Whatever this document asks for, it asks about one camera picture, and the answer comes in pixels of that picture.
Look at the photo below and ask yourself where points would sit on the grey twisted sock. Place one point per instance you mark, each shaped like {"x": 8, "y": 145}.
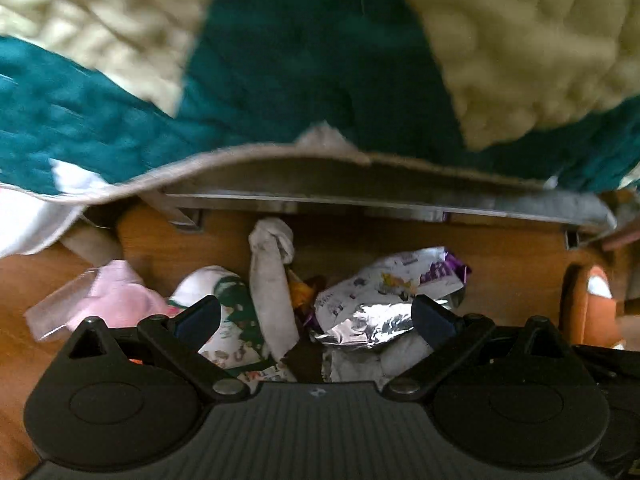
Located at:
{"x": 267, "y": 280}

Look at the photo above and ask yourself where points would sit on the pink cloth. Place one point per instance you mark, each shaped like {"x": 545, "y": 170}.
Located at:
{"x": 120, "y": 300}

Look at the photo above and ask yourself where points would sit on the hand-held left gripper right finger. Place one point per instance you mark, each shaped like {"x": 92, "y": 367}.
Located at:
{"x": 435, "y": 322}

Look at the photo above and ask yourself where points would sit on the teal and cream quilted blanket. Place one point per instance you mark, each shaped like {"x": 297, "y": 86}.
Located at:
{"x": 300, "y": 60}

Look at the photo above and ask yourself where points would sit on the orange rounded object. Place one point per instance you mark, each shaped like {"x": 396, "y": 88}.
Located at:
{"x": 580, "y": 305}

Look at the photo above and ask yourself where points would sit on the white cloth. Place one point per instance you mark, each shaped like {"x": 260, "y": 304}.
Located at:
{"x": 30, "y": 220}

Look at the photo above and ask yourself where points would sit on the orange snack wrapper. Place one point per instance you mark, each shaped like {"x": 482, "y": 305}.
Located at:
{"x": 299, "y": 294}

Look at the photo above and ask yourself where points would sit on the silver foil snack bag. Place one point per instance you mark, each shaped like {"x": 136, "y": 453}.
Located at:
{"x": 370, "y": 305}

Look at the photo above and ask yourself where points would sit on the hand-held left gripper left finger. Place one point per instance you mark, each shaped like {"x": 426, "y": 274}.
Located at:
{"x": 197, "y": 317}

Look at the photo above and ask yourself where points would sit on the white green printed packet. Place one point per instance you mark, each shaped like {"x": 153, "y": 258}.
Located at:
{"x": 236, "y": 312}

